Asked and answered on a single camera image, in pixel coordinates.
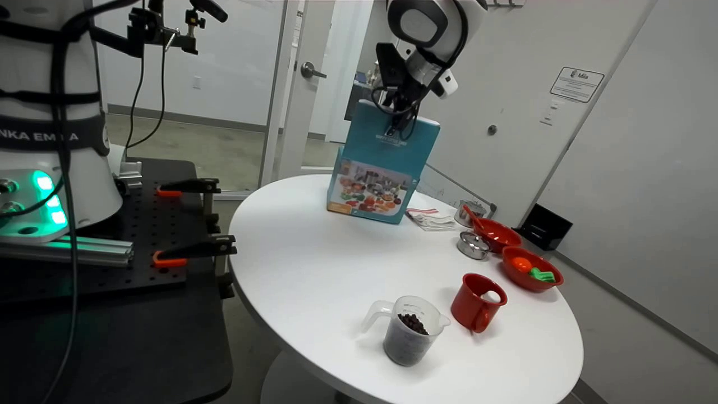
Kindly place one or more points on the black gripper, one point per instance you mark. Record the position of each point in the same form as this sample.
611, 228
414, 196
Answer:
408, 94

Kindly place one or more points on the teal printed cardboard box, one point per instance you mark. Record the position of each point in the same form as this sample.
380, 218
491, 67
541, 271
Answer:
377, 172

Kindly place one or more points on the white red leaflet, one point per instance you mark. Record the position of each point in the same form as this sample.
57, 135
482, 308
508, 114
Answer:
431, 218

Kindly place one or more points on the white door with round lock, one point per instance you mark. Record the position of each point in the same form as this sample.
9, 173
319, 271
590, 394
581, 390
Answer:
508, 76

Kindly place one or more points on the stemmed metal cup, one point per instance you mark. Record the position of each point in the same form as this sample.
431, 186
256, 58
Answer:
472, 247

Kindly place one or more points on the empty red bowl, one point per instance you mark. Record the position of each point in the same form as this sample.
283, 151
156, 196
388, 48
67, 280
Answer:
496, 236

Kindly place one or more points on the orange toy food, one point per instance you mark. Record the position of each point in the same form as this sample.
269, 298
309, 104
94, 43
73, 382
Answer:
521, 264

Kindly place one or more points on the red measuring cup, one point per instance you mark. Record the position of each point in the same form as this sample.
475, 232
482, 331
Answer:
472, 305

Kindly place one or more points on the red bowl with toys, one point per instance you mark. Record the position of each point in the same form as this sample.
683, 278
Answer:
523, 281

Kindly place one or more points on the green toy food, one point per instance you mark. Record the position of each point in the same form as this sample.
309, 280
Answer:
544, 276

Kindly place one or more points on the clear measuring cup with beans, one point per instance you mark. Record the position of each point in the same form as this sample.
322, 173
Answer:
404, 340

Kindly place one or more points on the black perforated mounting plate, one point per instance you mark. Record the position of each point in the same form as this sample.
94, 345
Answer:
149, 226

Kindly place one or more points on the black cart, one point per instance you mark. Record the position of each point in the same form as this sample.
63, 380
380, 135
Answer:
136, 345

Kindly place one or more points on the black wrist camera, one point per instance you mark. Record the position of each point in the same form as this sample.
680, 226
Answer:
392, 65

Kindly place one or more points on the wall coat hooks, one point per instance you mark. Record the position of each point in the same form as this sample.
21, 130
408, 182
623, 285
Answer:
501, 4

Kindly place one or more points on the black box by wall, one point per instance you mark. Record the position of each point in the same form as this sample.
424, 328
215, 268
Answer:
544, 226

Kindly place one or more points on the white wall sign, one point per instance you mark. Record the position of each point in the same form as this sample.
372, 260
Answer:
578, 85

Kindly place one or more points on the black camera mount rig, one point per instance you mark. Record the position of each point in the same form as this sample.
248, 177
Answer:
160, 26

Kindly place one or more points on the silver metal bracket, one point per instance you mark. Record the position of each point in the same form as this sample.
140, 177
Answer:
129, 177

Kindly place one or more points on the aluminium rail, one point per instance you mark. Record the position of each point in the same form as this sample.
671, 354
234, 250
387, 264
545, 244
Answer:
82, 250

